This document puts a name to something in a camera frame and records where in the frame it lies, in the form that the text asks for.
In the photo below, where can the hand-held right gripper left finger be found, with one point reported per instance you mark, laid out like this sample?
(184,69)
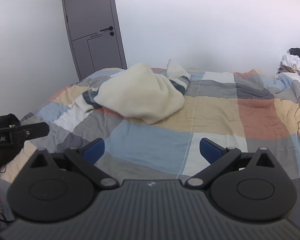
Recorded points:
(95,148)

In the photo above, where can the grey door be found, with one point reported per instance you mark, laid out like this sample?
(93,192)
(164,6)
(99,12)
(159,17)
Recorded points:
(90,17)

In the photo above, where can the cream striped sweater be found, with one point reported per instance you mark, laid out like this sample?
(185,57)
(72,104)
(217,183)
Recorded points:
(140,92)

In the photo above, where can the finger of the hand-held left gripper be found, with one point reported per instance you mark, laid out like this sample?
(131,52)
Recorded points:
(30,132)

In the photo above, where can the checked patchwork quilt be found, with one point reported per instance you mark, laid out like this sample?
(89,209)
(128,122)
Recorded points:
(215,117)

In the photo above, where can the white crumpled cloth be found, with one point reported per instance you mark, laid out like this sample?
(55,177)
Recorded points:
(292,61)

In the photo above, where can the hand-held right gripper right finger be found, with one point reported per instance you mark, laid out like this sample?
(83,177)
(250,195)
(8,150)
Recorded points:
(210,148)

